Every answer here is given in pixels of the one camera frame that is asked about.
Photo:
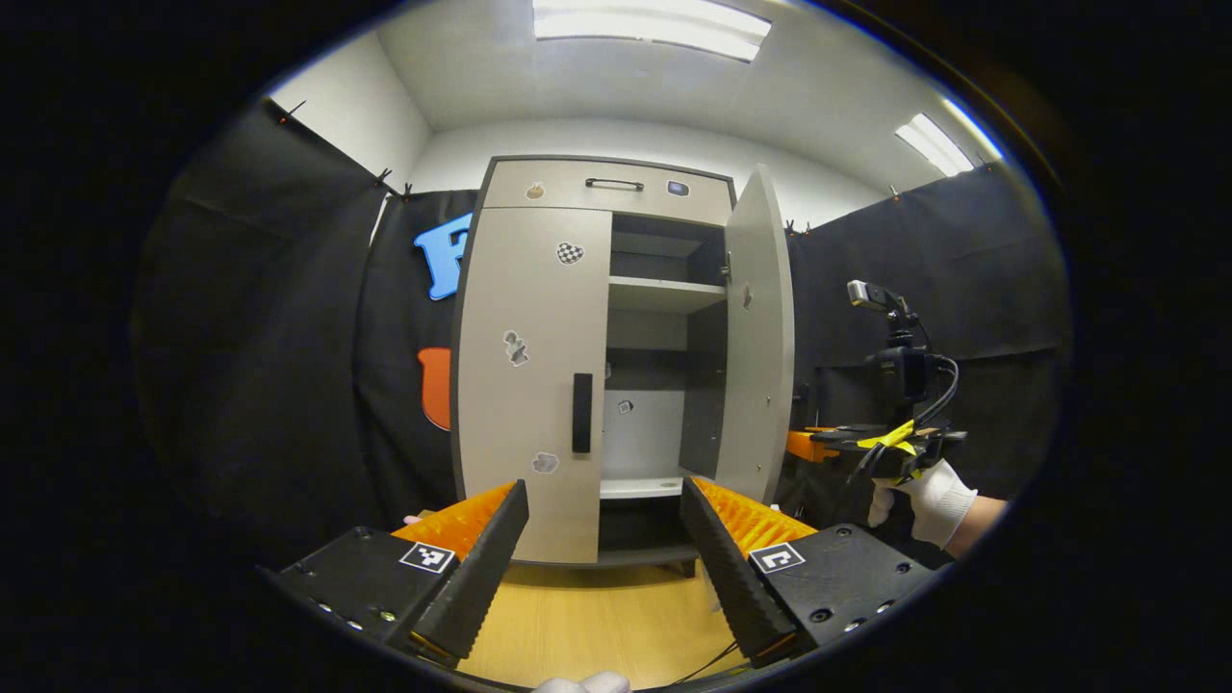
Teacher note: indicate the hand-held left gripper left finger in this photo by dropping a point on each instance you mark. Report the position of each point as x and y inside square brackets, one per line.
[476, 577]

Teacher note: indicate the grey double-door shoe cabinet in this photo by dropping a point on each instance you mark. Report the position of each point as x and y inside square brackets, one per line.
[520, 520]

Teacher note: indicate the white cabinet shelf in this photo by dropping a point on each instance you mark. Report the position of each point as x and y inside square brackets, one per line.
[640, 488]
[664, 294]

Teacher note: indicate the black backdrop cloth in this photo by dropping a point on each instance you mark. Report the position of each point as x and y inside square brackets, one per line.
[260, 337]

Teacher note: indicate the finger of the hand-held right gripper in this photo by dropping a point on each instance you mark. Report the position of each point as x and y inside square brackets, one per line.
[807, 446]

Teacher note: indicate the grey cabinet drawer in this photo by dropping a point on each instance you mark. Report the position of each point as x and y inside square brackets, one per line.
[558, 192]

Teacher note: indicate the long ceiling light panel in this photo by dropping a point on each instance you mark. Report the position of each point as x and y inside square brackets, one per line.
[654, 29]

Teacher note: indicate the narrow ceiling light panel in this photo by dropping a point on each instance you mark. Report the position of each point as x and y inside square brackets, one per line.
[938, 144]

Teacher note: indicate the grey cabinet door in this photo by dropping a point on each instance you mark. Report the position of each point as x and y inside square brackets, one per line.
[760, 337]
[529, 327]

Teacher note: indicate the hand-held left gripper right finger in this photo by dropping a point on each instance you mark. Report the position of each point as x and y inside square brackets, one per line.
[736, 577]

